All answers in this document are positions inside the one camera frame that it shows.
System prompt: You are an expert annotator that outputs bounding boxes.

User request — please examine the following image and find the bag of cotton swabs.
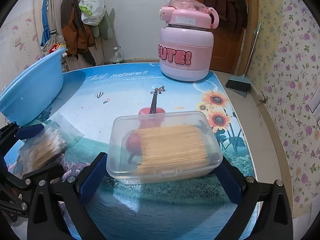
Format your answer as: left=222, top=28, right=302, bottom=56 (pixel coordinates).
left=13, top=112, right=84, bottom=178

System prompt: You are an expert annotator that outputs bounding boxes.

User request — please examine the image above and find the clear box of toothpicks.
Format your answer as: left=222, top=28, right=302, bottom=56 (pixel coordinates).
left=106, top=111, right=223, bottom=185

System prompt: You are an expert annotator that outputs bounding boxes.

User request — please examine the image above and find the blue plastic basin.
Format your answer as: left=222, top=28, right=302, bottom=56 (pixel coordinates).
left=1, top=47, right=66, bottom=126

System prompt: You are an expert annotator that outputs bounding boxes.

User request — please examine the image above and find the printed landscape table mat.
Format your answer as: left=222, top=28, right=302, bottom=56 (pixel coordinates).
left=4, top=62, right=258, bottom=240

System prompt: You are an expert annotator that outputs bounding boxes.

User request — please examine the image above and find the grey bag with plush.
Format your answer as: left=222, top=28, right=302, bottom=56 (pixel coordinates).
left=41, top=35, right=67, bottom=56

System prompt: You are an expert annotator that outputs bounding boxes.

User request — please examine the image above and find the brown orange hanging coat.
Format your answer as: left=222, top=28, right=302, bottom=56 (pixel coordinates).
left=61, top=0, right=96, bottom=66

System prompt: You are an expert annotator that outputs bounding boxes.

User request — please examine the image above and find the clear water bottle on floor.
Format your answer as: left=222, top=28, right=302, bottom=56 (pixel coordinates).
left=112, top=46, right=124, bottom=64

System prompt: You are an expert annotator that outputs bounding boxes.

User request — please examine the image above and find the white green plastic bag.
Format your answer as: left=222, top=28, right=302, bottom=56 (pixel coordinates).
left=79, top=0, right=106, bottom=26

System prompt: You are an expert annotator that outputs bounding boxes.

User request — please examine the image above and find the pale green hanging garment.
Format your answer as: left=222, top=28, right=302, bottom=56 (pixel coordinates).
left=79, top=0, right=114, bottom=41

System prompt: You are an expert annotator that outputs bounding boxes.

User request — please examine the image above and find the brown wooden door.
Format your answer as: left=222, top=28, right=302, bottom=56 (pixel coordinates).
left=171, top=0, right=259, bottom=75

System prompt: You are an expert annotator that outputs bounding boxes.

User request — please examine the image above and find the pink CUTE water bottle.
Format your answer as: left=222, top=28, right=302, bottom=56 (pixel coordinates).
left=158, top=0, right=219, bottom=82

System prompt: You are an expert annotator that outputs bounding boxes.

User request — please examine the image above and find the dark brown hanging jacket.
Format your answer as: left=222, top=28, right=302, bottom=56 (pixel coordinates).
left=203, top=0, right=248, bottom=33

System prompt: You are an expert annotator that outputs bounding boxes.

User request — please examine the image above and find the blue hanging strap bag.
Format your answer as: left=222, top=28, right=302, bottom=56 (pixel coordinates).
left=40, top=0, right=51, bottom=47

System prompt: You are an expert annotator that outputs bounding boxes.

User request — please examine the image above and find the dustpan with long handle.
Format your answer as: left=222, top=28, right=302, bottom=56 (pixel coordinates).
left=226, top=22, right=263, bottom=99

